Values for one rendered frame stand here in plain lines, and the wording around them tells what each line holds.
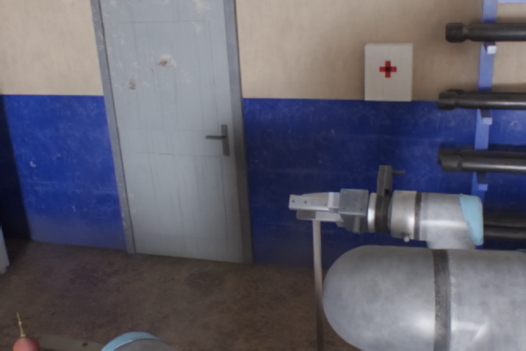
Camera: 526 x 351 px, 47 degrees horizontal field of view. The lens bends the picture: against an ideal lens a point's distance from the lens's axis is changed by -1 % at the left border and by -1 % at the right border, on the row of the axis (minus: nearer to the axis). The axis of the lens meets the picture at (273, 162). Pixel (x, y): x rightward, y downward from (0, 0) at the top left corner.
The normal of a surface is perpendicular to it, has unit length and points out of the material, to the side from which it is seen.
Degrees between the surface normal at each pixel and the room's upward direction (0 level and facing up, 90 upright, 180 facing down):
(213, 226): 90
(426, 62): 90
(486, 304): 55
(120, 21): 90
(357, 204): 49
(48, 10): 90
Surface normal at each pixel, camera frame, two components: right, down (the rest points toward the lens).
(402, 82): -0.28, 0.34
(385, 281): -0.57, -0.54
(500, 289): -0.16, -0.47
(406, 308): -0.48, -0.19
